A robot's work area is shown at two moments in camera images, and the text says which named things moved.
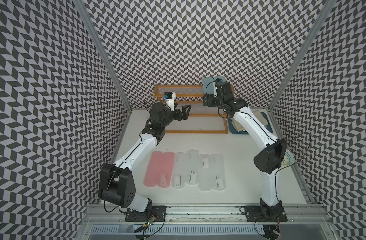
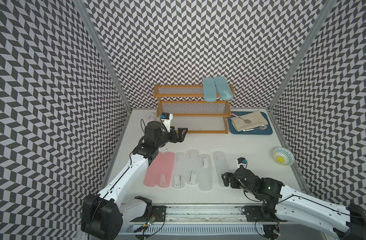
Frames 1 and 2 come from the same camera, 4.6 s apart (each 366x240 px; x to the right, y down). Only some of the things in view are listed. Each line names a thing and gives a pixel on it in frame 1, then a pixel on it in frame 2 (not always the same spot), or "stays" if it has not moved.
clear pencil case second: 192,168 stays
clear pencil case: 205,172 stays
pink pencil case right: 165,178 stays
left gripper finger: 182,115 -> 179,136
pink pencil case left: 153,168 stays
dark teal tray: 267,127 stays
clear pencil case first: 179,180 stays
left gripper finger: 186,109 -> 180,135
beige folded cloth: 258,115 stays
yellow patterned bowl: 288,158 stays
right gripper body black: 218,101 -> 236,184
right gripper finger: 209,100 -> 225,178
